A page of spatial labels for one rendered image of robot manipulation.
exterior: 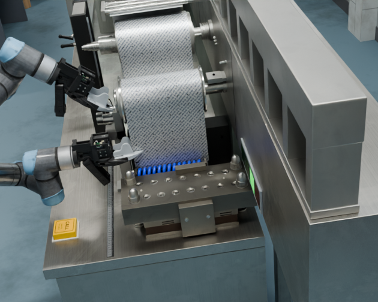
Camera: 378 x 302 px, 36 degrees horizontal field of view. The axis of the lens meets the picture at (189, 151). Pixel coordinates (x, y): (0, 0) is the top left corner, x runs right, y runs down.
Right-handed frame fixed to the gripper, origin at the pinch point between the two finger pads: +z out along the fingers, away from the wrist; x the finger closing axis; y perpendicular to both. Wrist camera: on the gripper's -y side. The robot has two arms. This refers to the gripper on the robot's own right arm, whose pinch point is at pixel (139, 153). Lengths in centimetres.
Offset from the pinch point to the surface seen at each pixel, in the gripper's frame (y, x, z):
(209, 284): -35.0, -25.9, 15.6
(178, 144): 1.0, -0.2, 12.5
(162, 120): 10.4, -0.3, 8.8
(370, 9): -81, 295, 192
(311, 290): 20, -84, 30
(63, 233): -16.6, -13.4, -26.4
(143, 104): 16.8, -0.2, 3.6
